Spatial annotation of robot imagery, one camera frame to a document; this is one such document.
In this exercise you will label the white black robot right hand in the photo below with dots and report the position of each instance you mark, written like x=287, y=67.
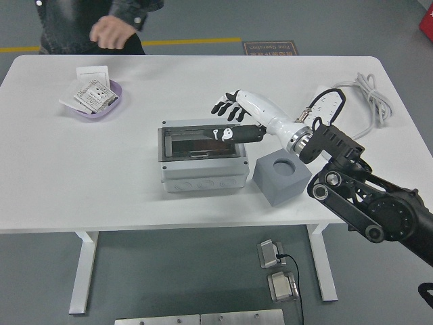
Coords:
x=267, y=111

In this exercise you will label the person's left hand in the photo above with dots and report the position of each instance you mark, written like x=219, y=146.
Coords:
x=113, y=30

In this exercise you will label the grey electrical box hinged lid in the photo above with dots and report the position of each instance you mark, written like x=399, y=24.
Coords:
x=203, y=172

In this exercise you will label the person's left forearm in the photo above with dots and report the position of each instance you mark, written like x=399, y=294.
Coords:
x=138, y=11

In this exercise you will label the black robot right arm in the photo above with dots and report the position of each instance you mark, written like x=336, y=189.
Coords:
x=372, y=203

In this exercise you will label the grey cube with round hole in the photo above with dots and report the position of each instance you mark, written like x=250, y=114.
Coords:
x=284, y=189

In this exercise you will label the person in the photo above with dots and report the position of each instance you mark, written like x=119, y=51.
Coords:
x=67, y=23

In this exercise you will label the white power strip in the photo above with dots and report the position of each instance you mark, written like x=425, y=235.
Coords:
x=328, y=101

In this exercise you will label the dark floor sign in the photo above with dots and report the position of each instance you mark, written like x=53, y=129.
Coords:
x=270, y=48

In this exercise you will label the white socket plate printed wrap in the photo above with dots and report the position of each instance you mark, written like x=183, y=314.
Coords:
x=94, y=94

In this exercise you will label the white flat plate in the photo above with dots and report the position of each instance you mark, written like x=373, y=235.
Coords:
x=69, y=98

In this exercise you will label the purple plastic tray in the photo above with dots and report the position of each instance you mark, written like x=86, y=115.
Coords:
x=101, y=116

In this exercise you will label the yellow floor tape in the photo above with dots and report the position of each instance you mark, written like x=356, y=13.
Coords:
x=203, y=41

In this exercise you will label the silver foot pedal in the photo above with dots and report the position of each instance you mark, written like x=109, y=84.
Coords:
x=269, y=254
x=280, y=287

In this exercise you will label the white table leg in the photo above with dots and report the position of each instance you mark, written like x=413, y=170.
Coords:
x=326, y=271
x=83, y=271

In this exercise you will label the red object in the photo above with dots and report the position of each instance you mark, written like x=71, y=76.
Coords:
x=427, y=20

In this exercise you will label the plain white switch plate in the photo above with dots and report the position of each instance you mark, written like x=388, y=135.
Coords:
x=91, y=72

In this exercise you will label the metal base plate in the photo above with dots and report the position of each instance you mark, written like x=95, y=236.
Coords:
x=155, y=321
x=242, y=318

